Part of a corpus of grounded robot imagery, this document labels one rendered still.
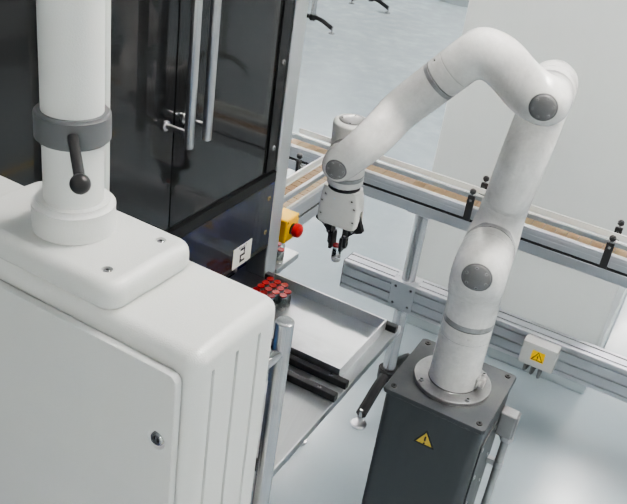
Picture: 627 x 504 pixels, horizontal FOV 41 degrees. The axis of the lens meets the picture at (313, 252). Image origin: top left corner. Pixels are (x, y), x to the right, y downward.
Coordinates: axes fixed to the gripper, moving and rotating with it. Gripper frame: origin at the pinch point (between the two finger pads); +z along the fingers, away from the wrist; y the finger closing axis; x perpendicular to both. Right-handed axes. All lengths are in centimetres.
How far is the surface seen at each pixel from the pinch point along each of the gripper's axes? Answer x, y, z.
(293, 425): -38.2, 11.2, 23.4
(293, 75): 15.2, -23.5, -31.1
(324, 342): -7.3, 2.9, 25.3
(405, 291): 84, -7, 68
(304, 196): 53, -36, 24
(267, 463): -82, 28, -15
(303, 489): 21, -10, 116
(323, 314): 3.5, -3.0, 25.9
